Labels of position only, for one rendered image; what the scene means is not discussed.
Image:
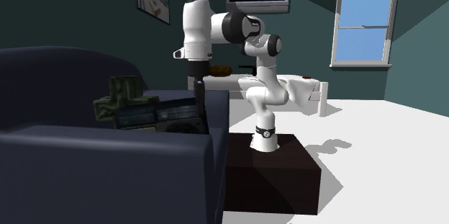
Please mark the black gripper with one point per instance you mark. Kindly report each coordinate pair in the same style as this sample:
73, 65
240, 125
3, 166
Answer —
197, 68

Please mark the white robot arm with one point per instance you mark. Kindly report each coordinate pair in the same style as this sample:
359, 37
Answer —
265, 75

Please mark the brown round loaf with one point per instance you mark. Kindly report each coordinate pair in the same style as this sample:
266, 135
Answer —
220, 70

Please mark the green cross-shaped block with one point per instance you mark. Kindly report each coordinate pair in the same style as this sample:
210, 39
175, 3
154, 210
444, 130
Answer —
121, 94

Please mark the dark robot stand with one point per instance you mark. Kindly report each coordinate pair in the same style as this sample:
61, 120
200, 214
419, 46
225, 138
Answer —
270, 177

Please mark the dark blue sofa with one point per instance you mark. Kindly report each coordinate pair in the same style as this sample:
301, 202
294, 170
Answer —
105, 167

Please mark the white framed window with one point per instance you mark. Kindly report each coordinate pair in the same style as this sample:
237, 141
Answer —
363, 26

